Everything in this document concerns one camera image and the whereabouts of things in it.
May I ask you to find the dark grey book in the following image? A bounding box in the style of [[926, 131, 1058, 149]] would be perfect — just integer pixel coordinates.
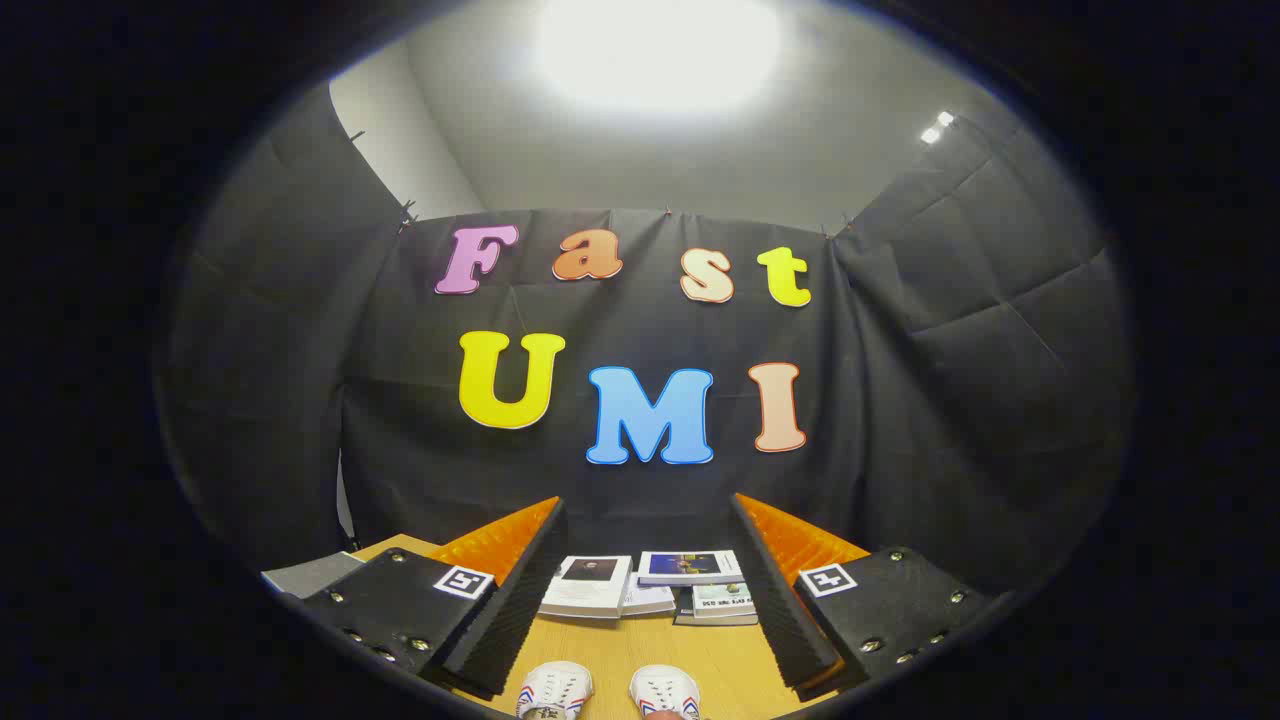
[[673, 588, 759, 628]]

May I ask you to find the book with pale teal cover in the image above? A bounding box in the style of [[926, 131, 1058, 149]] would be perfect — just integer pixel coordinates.
[[690, 582, 758, 619]]

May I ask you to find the book with blue picture cover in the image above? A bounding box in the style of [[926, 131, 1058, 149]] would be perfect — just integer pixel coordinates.
[[637, 549, 746, 587]]

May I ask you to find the grey fabric storage box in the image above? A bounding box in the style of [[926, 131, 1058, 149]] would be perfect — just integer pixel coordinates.
[[262, 550, 366, 599]]

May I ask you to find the large round ceiling light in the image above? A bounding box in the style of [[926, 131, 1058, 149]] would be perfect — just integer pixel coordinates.
[[535, 0, 783, 111]]

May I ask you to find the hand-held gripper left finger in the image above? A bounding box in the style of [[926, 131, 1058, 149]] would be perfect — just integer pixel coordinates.
[[300, 497, 569, 699]]

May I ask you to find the black backdrop cloth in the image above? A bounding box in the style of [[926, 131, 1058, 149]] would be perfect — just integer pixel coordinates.
[[155, 85, 1136, 601]]

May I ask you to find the white book with portrait cover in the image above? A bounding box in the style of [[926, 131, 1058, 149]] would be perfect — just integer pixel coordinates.
[[538, 555, 633, 621]]

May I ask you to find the white canvas shoe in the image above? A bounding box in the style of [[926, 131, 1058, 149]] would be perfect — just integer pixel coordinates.
[[629, 664, 701, 720], [515, 661, 594, 720]]

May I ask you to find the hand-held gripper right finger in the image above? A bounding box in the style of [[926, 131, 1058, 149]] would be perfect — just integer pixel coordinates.
[[730, 492, 991, 701]]

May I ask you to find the plain white book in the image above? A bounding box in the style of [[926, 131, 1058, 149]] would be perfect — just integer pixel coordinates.
[[620, 575, 677, 617]]

